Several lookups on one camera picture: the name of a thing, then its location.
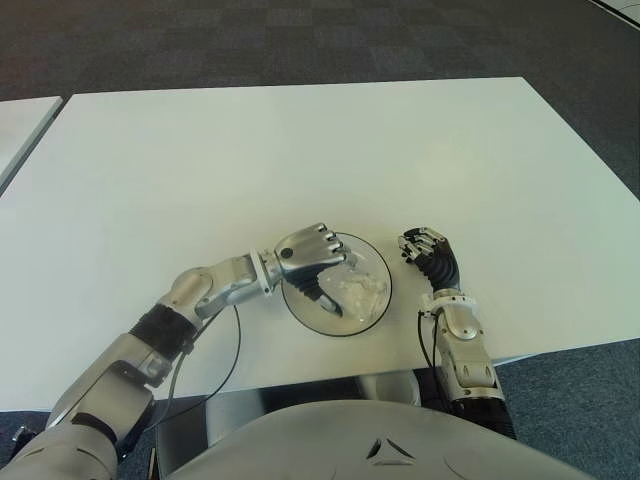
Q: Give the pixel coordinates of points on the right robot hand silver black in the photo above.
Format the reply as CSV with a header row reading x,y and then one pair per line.
x,y
440,265

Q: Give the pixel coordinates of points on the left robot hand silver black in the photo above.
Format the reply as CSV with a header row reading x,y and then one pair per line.
x,y
305,252

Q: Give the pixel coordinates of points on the clear water bottle blue cap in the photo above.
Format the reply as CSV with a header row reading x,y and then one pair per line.
x,y
357,292

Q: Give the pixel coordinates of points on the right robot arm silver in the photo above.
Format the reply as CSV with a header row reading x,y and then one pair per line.
x,y
470,350

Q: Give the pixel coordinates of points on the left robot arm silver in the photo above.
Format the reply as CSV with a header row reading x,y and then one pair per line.
x,y
125,360

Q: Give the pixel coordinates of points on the white plate black rim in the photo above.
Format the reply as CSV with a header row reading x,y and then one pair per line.
x,y
300,310

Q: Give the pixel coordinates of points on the grey robot torso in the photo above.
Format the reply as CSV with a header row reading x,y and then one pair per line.
x,y
380,440

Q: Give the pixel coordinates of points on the white side table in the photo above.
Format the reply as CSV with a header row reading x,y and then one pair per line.
x,y
22,130

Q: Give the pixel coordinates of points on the black metal stand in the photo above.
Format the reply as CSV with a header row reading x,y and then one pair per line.
x,y
21,434

